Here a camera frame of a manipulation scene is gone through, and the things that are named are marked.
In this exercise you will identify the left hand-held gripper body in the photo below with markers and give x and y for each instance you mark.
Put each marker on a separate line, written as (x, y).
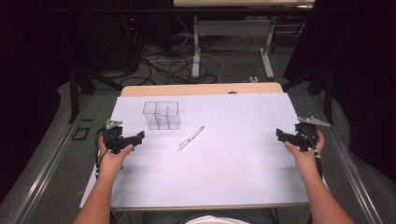
(112, 137)

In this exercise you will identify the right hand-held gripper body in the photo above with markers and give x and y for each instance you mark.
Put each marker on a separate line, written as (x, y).
(306, 135)

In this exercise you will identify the person's right hand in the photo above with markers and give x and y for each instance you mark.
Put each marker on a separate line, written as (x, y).
(306, 160)

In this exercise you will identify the person's left hand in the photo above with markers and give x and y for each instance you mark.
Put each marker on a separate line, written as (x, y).
(109, 163)

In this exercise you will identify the clear plastic divided organizer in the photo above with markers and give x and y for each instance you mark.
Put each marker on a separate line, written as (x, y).
(162, 115)

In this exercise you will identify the black metal stand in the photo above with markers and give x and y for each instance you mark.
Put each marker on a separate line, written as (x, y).
(327, 90)
(74, 90)

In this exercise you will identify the silver pen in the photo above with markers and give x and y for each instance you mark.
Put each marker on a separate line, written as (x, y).
(190, 138)

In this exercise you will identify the white table mat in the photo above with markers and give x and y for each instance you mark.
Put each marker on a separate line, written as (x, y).
(218, 168)

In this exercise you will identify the wooden table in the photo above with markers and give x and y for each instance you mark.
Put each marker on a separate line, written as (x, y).
(199, 89)

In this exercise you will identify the black computer tower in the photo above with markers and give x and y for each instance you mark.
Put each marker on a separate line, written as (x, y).
(124, 43)

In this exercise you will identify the person's clothing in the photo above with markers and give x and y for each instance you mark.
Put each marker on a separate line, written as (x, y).
(211, 217)

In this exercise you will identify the white desk with metal legs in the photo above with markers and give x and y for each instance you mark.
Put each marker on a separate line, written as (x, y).
(236, 3)

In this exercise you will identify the metal floor rail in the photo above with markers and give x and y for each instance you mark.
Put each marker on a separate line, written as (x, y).
(351, 174)
(40, 174)

